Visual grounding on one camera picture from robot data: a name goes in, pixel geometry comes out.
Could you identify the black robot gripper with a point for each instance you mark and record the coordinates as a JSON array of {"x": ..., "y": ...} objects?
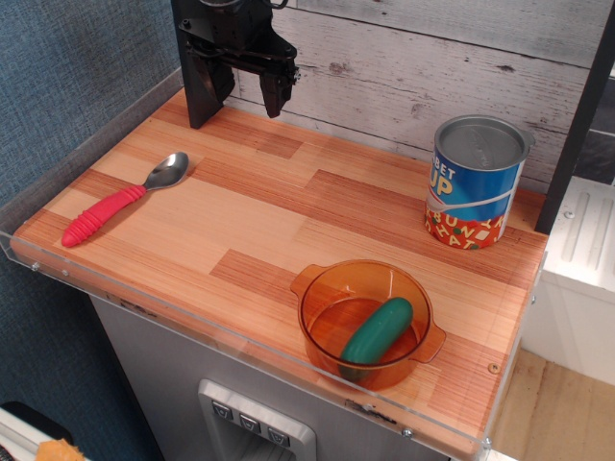
[{"x": 223, "y": 35}]

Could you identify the red handled metal spoon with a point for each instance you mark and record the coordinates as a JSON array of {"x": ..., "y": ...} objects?
[{"x": 169, "y": 172}]

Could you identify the blue soup can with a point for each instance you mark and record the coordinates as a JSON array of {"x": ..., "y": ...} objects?
[{"x": 476, "y": 167}]

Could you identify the clear acrylic table guard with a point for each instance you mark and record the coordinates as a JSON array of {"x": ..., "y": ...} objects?
[{"x": 213, "y": 257}]

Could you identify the orange transparent plastic pot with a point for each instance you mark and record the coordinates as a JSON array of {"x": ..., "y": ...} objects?
[{"x": 334, "y": 301}]

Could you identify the green toy cucumber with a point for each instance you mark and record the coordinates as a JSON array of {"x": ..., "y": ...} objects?
[{"x": 378, "y": 333}]

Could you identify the grey toy fridge cabinet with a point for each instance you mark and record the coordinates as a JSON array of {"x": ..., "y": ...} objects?
[{"x": 165, "y": 368}]

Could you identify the silver dispenser button panel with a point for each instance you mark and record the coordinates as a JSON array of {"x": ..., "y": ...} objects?
[{"x": 244, "y": 429}]

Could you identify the orange object bottom left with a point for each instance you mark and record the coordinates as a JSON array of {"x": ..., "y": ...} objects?
[{"x": 58, "y": 450}]

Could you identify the black vertical post left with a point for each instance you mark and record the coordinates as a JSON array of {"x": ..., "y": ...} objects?
[{"x": 194, "y": 91}]

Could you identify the black vertical post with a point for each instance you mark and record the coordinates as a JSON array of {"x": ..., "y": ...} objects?
[
  {"x": 194, "y": 91},
  {"x": 584, "y": 115}
]

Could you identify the black vertical post right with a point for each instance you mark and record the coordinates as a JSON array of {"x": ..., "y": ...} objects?
[{"x": 584, "y": 115}]

